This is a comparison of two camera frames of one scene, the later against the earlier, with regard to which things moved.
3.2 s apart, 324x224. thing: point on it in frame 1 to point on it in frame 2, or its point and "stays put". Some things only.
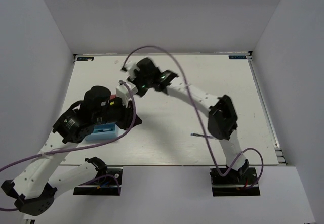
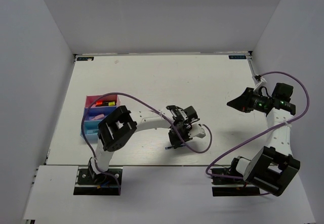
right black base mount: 233,184 stays put
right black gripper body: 142,83 to 257,102
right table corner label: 237,57 stays put
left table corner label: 89,58 stays put
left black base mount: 108,182 stays put
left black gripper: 127,112 to 174,142
